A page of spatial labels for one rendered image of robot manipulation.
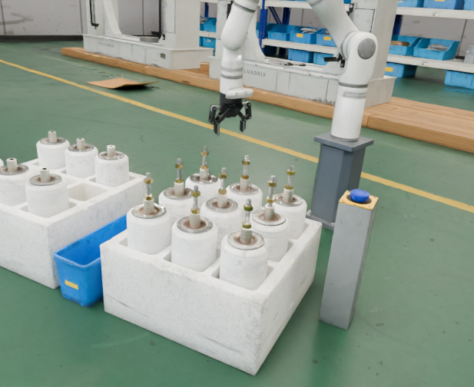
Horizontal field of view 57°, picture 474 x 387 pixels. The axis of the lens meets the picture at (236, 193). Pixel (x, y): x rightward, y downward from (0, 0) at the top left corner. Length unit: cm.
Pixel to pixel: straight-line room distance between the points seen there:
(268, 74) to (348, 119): 213
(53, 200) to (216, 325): 51
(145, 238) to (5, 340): 36
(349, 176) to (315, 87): 186
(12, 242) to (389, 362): 94
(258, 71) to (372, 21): 96
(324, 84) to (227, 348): 252
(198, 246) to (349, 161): 71
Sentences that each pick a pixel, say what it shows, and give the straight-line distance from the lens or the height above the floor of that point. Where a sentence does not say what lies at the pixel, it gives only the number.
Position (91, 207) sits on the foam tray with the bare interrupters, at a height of 17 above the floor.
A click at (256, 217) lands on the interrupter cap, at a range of 96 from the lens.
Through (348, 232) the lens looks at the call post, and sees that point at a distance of 97.
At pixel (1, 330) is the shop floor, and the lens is 111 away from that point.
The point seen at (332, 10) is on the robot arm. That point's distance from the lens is 138.
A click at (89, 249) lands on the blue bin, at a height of 8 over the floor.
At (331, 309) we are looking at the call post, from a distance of 107.
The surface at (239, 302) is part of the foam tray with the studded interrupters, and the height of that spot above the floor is 16.
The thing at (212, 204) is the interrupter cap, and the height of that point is 25.
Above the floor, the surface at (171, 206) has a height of 24.
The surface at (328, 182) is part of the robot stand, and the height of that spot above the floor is 16.
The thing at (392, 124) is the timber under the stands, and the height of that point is 6.
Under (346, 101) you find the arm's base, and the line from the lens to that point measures 142.
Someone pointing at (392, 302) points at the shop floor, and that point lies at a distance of 123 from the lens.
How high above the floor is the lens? 68
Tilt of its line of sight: 23 degrees down
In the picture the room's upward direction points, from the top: 4 degrees clockwise
